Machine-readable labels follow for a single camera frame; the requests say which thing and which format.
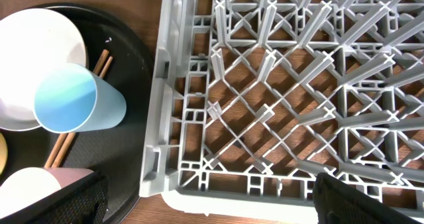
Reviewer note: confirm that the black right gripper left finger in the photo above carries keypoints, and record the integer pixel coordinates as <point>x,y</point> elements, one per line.
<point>84,201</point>

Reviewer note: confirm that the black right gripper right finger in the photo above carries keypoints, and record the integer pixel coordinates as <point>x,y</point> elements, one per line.
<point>338,203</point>

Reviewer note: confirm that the wooden chopstick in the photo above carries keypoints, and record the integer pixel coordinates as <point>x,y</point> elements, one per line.
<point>105,67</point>
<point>99,61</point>

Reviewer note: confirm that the pink plastic cup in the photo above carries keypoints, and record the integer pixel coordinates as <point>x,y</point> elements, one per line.
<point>29,185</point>

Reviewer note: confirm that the yellow plastic bowl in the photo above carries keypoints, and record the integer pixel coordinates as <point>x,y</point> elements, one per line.
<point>3,153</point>

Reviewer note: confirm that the light blue plastic cup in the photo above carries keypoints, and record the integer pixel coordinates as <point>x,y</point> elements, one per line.
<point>72,99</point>

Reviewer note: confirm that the grey plastic dishwasher rack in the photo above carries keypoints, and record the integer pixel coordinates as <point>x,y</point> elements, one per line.
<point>252,99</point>

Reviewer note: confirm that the round black serving tray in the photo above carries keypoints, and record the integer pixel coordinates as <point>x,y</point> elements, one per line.
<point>115,152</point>

